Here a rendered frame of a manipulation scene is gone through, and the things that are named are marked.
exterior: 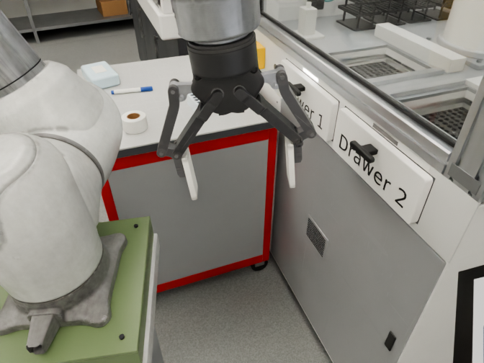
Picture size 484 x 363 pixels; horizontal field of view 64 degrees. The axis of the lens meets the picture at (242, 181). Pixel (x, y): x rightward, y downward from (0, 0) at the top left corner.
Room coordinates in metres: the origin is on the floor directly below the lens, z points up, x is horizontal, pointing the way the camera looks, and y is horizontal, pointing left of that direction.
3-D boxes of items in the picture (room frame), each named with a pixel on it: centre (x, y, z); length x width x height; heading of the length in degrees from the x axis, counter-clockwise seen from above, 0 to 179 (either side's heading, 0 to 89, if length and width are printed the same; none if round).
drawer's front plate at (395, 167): (0.67, -0.28, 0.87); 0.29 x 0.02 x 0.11; 20
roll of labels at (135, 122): (1.00, 0.31, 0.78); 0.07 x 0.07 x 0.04
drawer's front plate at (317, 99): (0.97, -0.17, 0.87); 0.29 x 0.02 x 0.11; 20
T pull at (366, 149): (0.66, -0.26, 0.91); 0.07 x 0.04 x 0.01; 20
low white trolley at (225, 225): (1.25, 0.25, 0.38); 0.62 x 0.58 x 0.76; 20
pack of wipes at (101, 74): (1.33, 0.51, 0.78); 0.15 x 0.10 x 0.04; 33
